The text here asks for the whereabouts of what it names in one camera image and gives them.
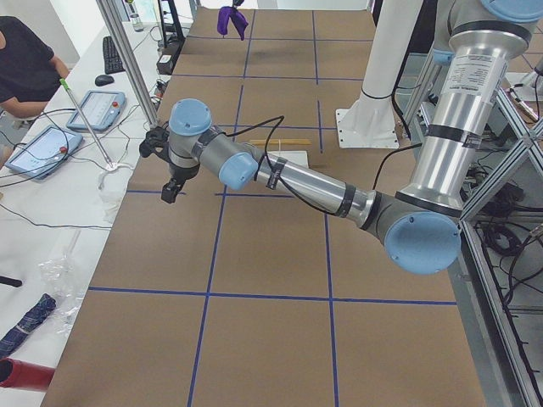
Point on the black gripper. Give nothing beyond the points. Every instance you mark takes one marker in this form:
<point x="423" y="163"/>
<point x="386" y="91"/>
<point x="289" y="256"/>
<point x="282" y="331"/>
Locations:
<point x="180" y="173"/>

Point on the purple towel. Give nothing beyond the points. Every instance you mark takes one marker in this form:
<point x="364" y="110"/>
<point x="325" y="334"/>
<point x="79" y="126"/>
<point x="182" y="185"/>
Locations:
<point x="230" y="14"/>

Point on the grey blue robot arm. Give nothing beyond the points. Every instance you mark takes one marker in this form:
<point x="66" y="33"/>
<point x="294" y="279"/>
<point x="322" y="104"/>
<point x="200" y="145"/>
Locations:
<point x="475" y="40"/>

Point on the wooden rack upper rod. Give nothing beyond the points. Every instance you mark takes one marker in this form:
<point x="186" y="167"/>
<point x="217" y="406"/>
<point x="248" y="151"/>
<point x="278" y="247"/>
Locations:
<point x="286" y="142"/>

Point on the white rack base tray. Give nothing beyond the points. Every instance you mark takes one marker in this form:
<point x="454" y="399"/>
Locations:
<point x="299" y="157"/>

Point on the far teach pendant tablet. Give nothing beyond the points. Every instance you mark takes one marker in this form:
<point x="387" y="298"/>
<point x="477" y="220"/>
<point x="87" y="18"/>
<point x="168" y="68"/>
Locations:
<point x="102" y="108"/>

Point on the teach pendant tablet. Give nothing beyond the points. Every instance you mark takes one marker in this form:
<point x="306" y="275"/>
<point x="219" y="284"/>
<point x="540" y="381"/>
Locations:
<point x="102" y="108"/>
<point x="44" y="153"/>

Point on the black power box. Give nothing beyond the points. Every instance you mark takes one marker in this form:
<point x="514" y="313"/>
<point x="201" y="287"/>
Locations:
<point x="168" y="58"/>

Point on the black computer mouse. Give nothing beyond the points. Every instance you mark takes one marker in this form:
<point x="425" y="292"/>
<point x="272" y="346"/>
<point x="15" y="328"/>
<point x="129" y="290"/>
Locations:
<point x="104" y="80"/>

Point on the near teach pendant tablet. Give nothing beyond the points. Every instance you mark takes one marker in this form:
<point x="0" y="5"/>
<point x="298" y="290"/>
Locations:
<point x="44" y="153"/>

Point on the crumpled clear plastic wrap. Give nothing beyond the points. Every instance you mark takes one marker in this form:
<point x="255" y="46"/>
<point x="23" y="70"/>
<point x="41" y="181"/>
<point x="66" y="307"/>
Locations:
<point x="63" y="282"/>

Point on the black keyboard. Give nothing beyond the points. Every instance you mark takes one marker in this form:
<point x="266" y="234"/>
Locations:
<point x="112" y="60"/>

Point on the metal stick green tip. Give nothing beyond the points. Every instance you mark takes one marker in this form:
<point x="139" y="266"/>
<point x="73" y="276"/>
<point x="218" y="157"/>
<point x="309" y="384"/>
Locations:
<point x="109" y="163"/>

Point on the black monitor stand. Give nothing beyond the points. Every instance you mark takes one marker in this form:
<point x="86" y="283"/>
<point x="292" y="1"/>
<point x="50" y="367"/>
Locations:
<point x="170" y="25"/>

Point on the clear water bottle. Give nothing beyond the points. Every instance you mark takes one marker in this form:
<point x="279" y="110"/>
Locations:
<point x="134" y="16"/>

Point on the folded dark blue umbrella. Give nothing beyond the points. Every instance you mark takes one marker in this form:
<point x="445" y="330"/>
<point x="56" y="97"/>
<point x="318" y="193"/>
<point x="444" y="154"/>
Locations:
<point x="32" y="319"/>

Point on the person in black shirt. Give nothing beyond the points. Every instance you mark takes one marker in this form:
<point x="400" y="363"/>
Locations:
<point x="30" y="70"/>

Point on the red cylinder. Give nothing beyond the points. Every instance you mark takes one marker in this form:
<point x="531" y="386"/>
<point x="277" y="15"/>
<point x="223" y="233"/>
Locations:
<point x="25" y="376"/>

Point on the aluminium frame post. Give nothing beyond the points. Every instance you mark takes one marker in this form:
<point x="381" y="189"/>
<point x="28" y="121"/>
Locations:
<point x="116" y="29"/>

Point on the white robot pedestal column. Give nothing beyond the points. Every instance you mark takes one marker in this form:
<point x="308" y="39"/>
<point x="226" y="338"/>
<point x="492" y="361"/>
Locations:
<point x="370" y="121"/>

